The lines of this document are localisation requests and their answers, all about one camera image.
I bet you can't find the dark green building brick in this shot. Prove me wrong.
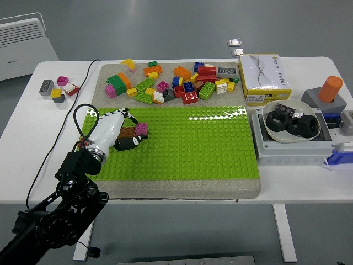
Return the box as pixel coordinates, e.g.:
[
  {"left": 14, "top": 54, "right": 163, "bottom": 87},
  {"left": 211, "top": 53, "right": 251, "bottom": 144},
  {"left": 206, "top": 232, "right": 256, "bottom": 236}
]
[{"left": 106, "top": 73, "right": 128, "bottom": 96}]

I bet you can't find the glossy red building brick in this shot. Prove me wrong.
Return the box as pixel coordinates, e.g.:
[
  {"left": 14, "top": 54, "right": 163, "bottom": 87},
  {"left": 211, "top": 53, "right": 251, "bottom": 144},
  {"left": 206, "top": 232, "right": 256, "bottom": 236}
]
[{"left": 181, "top": 91, "right": 199, "bottom": 105}]

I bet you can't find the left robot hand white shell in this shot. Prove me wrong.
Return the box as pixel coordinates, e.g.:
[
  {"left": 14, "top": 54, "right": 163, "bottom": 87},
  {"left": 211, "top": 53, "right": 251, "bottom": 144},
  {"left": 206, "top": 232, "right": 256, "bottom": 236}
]
[{"left": 87, "top": 107, "right": 143, "bottom": 155}]

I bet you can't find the blue and black part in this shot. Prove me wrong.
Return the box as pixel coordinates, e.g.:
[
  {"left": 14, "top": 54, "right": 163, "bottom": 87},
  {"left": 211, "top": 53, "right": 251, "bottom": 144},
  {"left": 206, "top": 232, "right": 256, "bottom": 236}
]
[{"left": 323, "top": 113, "right": 343, "bottom": 129}]

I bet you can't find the grey block with hole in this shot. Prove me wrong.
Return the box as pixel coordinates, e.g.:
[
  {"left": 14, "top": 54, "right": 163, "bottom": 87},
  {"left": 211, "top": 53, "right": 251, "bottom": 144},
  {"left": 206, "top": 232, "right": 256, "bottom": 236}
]
[{"left": 300, "top": 87, "right": 348, "bottom": 115}]

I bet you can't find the white table leg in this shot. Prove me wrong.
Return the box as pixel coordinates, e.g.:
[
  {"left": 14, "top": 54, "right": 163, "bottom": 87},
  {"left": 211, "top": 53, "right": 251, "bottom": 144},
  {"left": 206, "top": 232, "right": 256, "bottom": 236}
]
[
  {"left": 72, "top": 218, "right": 94, "bottom": 262},
  {"left": 272, "top": 204, "right": 298, "bottom": 262}
]

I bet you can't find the large red building brick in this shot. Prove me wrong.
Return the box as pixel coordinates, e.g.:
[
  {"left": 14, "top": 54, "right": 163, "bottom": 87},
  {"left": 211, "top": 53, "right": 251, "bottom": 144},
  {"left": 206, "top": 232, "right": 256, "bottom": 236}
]
[
  {"left": 196, "top": 74, "right": 218, "bottom": 83},
  {"left": 197, "top": 65, "right": 217, "bottom": 77}
]

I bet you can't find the grey sloped brick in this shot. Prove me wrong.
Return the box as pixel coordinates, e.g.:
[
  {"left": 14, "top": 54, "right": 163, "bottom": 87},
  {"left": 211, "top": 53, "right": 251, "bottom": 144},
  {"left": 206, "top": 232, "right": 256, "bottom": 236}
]
[{"left": 162, "top": 88, "right": 177, "bottom": 102}]

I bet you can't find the black floor plug with cord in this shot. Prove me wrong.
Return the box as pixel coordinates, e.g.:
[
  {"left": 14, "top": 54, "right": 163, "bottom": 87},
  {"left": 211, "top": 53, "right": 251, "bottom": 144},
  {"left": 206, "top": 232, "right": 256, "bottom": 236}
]
[{"left": 76, "top": 241, "right": 101, "bottom": 258}]

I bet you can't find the white bowl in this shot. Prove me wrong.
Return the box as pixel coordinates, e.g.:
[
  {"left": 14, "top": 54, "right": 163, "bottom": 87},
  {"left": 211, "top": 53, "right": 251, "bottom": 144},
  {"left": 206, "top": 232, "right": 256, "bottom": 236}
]
[{"left": 261, "top": 99, "right": 323, "bottom": 144}]

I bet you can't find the light pink building brick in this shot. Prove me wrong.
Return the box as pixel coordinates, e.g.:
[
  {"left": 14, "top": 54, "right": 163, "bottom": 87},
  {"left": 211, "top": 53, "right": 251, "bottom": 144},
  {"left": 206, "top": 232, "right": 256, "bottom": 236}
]
[{"left": 104, "top": 84, "right": 119, "bottom": 99}]

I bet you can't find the lime brick with round holes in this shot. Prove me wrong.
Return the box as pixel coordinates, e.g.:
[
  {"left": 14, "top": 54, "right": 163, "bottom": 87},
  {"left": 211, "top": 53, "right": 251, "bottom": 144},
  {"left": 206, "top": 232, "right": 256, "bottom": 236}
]
[
  {"left": 134, "top": 77, "right": 156, "bottom": 92},
  {"left": 197, "top": 81, "right": 216, "bottom": 101},
  {"left": 133, "top": 91, "right": 154, "bottom": 105}
]

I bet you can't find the orange building brick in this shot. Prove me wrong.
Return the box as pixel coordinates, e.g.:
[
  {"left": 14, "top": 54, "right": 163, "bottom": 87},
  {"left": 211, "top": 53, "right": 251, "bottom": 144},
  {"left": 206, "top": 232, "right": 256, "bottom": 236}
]
[
  {"left": 173, "top": 66, "right": 192, "bottom": 81},
  {"left": 143, "top": 65, "right": 163, "bottom": 77},
  {"left": 117, "top": 72, "right": 133, "bottom": 91}
]

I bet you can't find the white and yellow cardboard box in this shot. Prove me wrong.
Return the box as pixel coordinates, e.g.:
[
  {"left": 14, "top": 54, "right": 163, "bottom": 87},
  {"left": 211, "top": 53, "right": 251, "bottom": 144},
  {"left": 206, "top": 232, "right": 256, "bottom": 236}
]
[{"left": 237, "top": 53, "right": 292, "bottom": 106}]

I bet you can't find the large black hex nut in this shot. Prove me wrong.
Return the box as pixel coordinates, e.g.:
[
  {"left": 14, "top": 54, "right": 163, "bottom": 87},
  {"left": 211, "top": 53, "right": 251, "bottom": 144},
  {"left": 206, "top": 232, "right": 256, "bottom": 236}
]
[
  {"left": 266, "top": 111, "right": 290, "bottom": 133},
  {"left": 297, "top": 114, "right": 321, "bottom": 138}
]

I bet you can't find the small black hex nut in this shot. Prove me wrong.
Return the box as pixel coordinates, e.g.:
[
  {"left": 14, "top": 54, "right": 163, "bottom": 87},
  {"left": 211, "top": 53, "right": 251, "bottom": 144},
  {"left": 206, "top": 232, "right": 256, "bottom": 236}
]
[{"left": 286, "top": 117, "right": 301, "bottom": 136}]

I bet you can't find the purple circuit board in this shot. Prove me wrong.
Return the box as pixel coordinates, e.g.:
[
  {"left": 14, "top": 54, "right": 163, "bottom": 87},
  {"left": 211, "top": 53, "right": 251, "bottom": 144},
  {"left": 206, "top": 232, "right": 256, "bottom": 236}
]
[{"left": 275, "top": 103, "right": 296, "bottom": 118}]

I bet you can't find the grey connector box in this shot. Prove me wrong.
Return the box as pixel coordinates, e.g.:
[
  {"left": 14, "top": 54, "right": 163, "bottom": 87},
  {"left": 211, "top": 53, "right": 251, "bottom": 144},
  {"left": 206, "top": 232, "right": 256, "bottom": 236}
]
[{"left": 339, "top": 110, "right": 353, "bottom": 136}]

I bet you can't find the white panel heater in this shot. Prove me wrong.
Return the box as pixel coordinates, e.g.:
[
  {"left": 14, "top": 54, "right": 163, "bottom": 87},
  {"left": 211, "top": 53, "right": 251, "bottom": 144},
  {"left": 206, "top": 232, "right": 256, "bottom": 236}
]
[{"left": 0, "top": 12, "right": 60, "bottom": 82}]

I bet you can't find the orange cylinder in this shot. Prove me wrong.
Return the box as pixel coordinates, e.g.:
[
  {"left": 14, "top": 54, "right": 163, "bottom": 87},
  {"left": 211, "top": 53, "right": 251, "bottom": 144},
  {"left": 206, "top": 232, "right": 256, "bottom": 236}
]
[{"left": 317, "top": 76, "right": 344, "bottom": 104}]

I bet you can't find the green studded baseplate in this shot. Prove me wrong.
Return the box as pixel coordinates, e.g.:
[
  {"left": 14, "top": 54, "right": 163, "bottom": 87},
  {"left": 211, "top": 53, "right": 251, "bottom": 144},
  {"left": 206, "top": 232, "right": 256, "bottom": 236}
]
[{"left": 79, "top": 106, "right": 260, "bottom": 182}]

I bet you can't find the grey brick with round holes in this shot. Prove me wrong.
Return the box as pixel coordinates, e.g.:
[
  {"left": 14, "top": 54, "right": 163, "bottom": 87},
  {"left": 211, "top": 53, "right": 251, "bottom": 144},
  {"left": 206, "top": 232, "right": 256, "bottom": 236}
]
[
  {"left": 39, "top": 79, "right": 55, "bottom": 97},
  {"left": 216, "top": 67, "right": 238, "bottom": 79}
]

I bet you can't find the thin black cable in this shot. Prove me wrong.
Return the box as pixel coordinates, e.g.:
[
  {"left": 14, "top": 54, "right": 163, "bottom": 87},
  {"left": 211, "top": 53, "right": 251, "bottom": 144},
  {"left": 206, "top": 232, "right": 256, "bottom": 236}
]
[{"left": 26, "top": 59, "right": 101, "bottom": 209}]

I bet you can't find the light grey junction box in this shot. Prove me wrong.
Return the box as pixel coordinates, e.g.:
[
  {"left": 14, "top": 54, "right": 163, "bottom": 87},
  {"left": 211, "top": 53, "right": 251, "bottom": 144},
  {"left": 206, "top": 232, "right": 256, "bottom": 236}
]
[{"left": 251, "top": 106, "right": 336, "bottom": 166}]

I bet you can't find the white zip tie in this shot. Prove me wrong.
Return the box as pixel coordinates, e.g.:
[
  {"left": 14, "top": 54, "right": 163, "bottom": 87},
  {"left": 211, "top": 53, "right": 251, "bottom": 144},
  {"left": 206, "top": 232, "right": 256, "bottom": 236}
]
[{"left": 321, "top": 156, "right": 337, "bottom": 172}]

